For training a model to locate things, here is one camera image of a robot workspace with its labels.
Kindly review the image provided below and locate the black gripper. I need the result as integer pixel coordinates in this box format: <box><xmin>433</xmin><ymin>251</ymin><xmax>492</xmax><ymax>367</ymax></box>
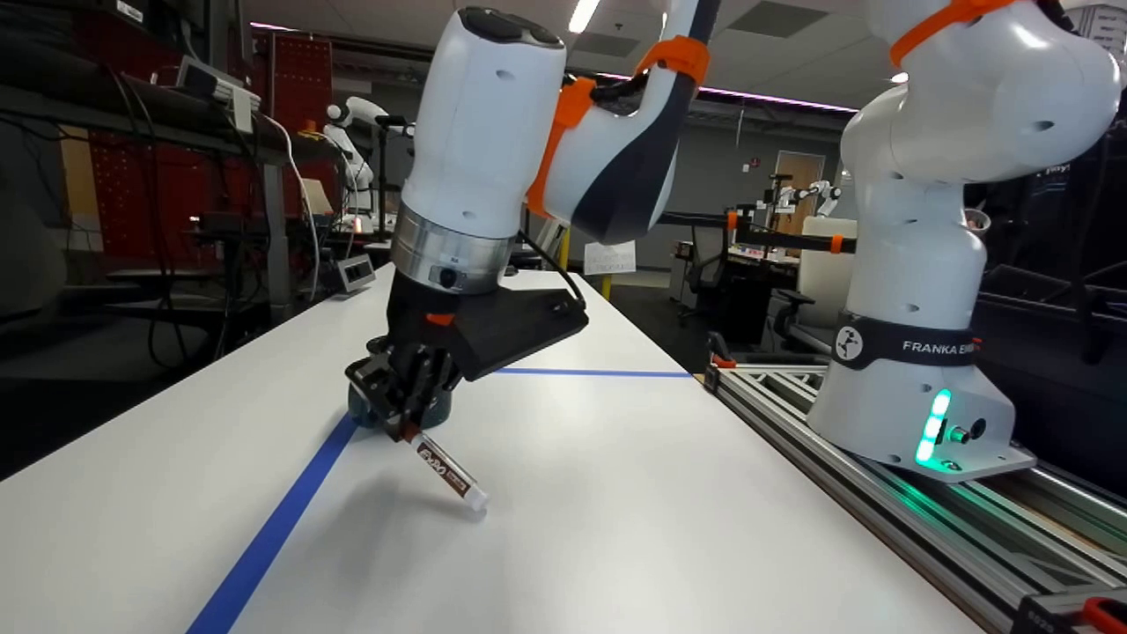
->
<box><xmin>345</xmin><ymin>275</ymin><xmax>461</xmax><ymax>441</ymax></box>

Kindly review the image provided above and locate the white marker with orange cap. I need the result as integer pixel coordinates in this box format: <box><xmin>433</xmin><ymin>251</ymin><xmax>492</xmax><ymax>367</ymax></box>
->
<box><xmin>407</xmin><ymin>429</ymin><xmax>488</xmax><ymax>516</ymax></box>

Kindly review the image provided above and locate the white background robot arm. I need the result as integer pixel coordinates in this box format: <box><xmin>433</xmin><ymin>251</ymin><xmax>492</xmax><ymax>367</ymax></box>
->
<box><xmin>320</xmin><ymin>96</ymin><xmax>412</xmax><ymax>228</ymax></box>

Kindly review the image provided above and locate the dark green mug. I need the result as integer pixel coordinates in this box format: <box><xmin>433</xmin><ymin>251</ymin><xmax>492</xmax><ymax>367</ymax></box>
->
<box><xmin>348</xmin><ymin>384</ymin><xmax>450</xmax><ymax>434</ymax></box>

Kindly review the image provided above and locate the small white box device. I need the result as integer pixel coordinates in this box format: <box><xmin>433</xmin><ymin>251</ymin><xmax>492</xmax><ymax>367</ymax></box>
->
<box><xmin>337</xmin><ymin>253</ymin><xmax>374</xmax><ymax>292</ymax></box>

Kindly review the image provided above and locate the blue tape line long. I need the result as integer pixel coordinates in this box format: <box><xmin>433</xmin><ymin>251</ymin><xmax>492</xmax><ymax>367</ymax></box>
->
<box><xmin>188</xmin><ymin>415</ymin><xmax>357</xmax><ymax>634</ymax></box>

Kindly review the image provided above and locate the black orange clamp bar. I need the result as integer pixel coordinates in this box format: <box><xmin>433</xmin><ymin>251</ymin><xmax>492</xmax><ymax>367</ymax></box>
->
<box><xmin>657</xmin><ymin>212</ymin><xmax>854</xmax><ymax>253</ymax></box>

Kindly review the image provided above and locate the aluminium extrusion rail base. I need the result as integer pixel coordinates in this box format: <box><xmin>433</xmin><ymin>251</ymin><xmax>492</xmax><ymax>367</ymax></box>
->
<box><xmin>703</xmin><ymin>360</ymin><xmax>1127</xmax><ymax>634</ymax></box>

